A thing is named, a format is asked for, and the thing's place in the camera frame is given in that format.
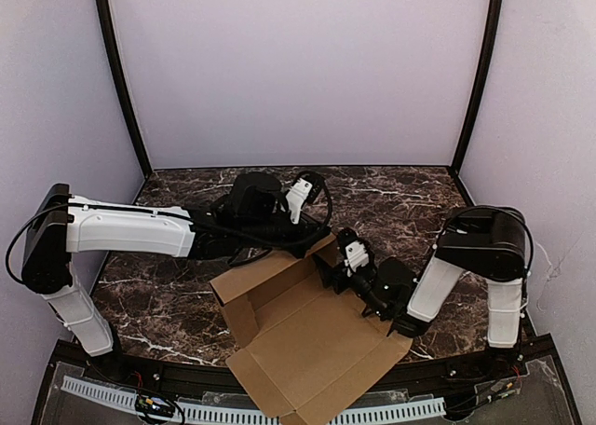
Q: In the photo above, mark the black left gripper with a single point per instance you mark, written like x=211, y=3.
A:
x=306, y=226

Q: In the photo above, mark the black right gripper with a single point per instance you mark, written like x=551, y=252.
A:
x=381, y=301

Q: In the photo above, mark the brown cardboard box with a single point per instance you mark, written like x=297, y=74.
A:
x=305, y=353

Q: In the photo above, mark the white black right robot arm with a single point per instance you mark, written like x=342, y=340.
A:
x=492, y=243

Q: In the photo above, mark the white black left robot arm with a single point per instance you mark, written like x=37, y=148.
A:
x=66, y=224

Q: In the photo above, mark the small green circuit board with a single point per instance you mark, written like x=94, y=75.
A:
x=154, y=405

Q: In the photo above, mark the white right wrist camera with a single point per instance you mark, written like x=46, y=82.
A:
x=356, y=252

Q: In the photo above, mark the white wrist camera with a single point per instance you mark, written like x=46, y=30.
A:
x=304, y=190
x=356, y=252

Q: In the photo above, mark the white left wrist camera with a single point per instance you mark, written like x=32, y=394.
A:
x=304, y=190

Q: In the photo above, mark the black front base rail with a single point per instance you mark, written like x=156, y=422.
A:
x=423, y=377

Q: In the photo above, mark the grey slotted cable duct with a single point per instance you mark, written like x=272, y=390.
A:
x=191, y=412

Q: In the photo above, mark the black left frame post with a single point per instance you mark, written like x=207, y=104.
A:
x=121, y=86

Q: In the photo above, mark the black frame post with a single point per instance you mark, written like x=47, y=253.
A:
x=121, y=86
x=478, y=86

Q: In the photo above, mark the black right frame post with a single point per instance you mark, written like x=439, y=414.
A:
x=478, y=86

